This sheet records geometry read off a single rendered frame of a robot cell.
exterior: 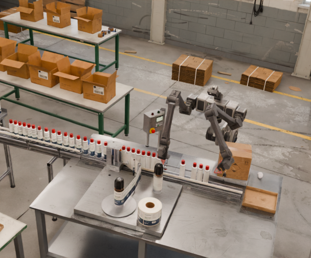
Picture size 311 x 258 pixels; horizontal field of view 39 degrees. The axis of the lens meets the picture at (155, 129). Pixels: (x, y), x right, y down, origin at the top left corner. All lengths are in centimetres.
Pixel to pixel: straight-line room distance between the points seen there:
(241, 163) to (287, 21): 506
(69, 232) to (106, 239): 39
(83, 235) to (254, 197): 174
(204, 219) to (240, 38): 589
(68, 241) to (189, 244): 139
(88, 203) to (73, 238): 72
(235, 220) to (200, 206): 33
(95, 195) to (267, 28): 596
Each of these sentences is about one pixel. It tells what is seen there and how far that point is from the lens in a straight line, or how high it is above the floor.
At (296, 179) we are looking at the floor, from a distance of 611.
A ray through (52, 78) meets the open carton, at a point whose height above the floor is 92.
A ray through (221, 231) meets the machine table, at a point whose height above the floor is 83.
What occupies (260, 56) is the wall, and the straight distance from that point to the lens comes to 928.
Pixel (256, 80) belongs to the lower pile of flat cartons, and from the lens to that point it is 825.
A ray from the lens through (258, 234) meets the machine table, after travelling 392.
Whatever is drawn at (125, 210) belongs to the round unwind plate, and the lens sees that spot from 387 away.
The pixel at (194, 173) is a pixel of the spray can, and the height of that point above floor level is 99.
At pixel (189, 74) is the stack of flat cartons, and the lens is 810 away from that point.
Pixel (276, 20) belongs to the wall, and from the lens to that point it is 900.
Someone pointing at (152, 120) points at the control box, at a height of 143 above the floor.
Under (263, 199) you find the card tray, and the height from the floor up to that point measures 83.
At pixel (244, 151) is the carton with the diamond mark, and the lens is 436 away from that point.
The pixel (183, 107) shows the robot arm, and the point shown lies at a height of 151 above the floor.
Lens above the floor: 349
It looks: 32 degrees down
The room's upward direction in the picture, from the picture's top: 4 degrees clockwise
